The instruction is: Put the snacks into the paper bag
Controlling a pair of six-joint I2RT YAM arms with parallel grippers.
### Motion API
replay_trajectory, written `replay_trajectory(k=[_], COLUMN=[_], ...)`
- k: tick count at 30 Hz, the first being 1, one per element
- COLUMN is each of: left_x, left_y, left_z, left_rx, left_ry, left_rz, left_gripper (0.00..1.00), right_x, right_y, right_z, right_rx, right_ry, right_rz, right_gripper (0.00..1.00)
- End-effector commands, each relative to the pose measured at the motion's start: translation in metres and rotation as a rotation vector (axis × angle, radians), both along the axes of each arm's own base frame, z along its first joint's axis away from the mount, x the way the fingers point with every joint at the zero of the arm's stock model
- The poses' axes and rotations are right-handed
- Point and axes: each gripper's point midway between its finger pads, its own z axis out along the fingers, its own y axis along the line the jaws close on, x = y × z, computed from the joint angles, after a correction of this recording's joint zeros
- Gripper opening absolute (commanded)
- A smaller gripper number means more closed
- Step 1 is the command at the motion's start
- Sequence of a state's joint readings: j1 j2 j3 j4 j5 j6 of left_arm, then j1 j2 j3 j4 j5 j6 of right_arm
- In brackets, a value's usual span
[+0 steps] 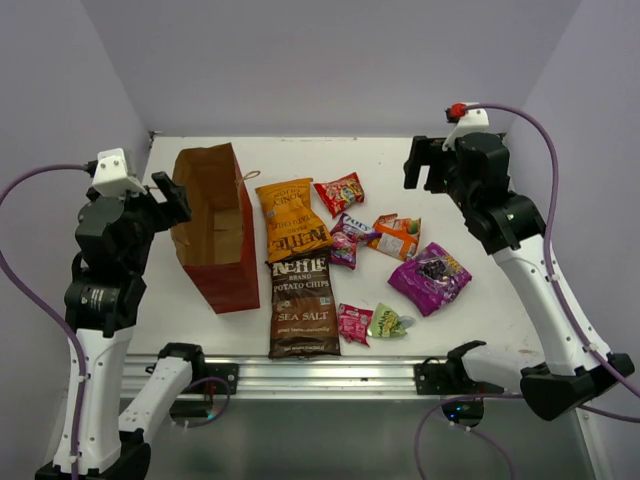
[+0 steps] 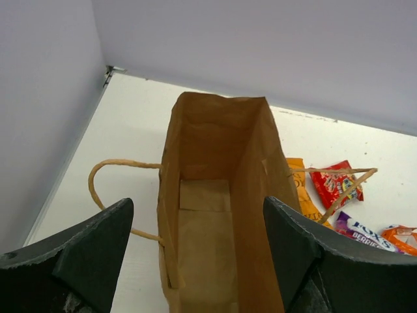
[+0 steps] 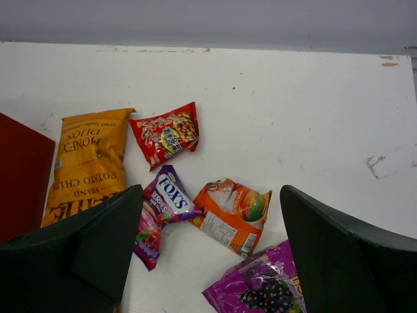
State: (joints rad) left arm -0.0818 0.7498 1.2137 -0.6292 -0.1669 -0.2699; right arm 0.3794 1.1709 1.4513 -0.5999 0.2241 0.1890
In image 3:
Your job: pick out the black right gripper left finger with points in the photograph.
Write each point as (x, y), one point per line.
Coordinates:
(79, 264)

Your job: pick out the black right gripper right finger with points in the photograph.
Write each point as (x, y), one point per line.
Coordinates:
(345, 264)

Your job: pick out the magenta grape candy bag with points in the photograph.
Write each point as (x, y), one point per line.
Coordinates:
(265, 282)

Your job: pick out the yellow honey dijon chips bag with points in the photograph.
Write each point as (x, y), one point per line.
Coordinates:
(89, 166)

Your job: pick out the purple Fox's berries candy bag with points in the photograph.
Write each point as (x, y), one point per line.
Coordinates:
(165, 201)

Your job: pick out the orange candy packet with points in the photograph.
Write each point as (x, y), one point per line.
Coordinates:
(232, 214)

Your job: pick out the red paper bag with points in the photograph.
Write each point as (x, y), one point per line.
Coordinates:
(26, 158)

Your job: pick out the red peanut snack packet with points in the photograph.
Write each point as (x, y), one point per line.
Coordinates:
(161, 137)

